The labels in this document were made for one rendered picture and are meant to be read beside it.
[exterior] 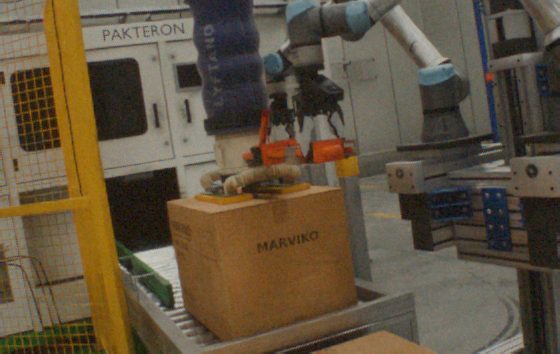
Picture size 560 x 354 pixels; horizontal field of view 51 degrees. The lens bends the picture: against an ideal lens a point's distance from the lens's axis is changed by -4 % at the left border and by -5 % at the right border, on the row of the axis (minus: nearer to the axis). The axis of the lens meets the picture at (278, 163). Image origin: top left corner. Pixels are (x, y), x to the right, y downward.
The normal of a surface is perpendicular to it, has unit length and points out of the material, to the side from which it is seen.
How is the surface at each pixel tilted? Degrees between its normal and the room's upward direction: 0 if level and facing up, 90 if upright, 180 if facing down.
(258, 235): 90
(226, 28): 77
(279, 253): 90
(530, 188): 90
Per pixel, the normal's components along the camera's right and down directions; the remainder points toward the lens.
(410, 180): -0.88, 0.15
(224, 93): -0.29, -0.19
